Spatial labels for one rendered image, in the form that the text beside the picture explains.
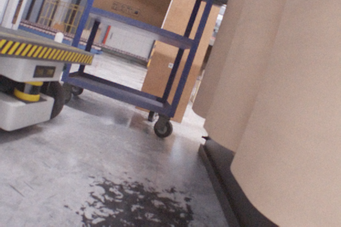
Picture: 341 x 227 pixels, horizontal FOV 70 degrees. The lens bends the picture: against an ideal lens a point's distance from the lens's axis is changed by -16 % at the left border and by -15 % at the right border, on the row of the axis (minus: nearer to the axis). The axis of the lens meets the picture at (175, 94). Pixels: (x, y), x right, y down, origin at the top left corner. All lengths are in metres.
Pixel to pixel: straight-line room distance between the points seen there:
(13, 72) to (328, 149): 0.75
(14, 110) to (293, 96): 0.71
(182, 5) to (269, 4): 1.35
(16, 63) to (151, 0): 0.93
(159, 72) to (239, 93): 1.33
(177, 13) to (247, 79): 1.39
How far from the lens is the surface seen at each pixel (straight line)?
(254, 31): 0.84
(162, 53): 2.08
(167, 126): 1.50
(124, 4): 1.53
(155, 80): 2.09
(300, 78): 0.44
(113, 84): 1.88
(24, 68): 0.81
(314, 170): 0.40
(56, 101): 1.14
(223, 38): 1.28
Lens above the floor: 0.37
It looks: 5 degrees down
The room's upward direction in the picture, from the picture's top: 19 degrees clockwise
